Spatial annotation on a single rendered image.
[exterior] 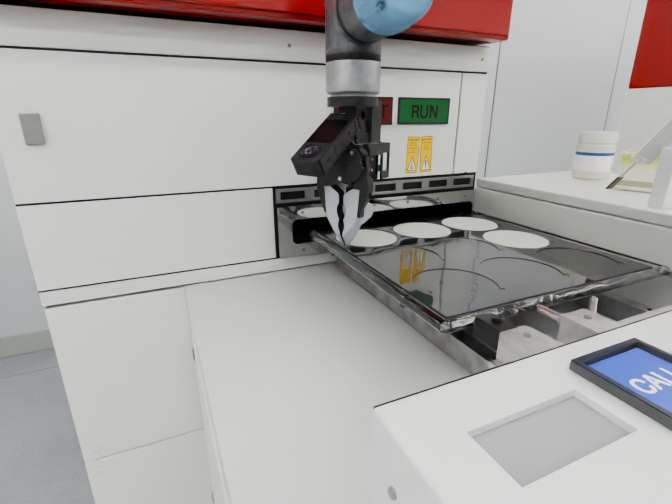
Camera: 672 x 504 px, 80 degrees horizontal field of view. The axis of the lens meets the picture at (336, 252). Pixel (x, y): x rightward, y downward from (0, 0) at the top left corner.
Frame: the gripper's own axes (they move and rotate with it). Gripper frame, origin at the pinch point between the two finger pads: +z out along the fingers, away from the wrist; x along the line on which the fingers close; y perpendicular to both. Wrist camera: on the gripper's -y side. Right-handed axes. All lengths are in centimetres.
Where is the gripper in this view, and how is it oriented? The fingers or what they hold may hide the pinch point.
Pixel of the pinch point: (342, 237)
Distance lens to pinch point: 60.4
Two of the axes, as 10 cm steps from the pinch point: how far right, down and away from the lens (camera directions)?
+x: -8.1, -1.9, 5.6
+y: 5.9, -2.6, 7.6
